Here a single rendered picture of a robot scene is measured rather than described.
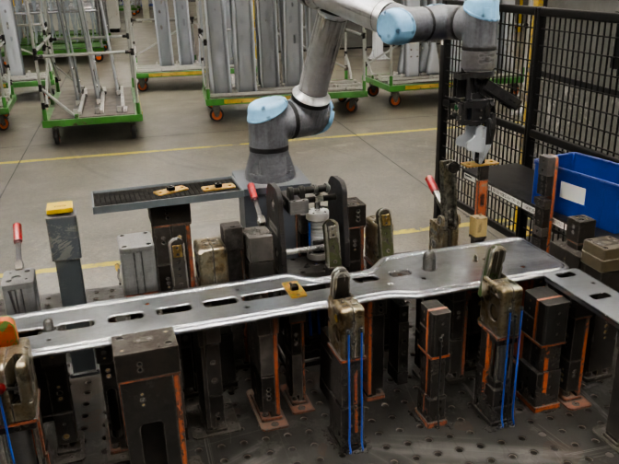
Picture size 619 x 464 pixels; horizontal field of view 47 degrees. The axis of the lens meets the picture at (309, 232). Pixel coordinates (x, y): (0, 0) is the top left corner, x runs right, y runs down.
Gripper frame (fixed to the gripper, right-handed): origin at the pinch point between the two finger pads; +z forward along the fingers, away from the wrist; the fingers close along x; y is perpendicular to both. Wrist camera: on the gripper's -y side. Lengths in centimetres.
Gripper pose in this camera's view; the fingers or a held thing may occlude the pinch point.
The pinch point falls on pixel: (480, 156)
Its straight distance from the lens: 169.4
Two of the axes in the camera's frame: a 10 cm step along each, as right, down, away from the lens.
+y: -9.5, 1.3, -2.8
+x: 3.1, 3.4, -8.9
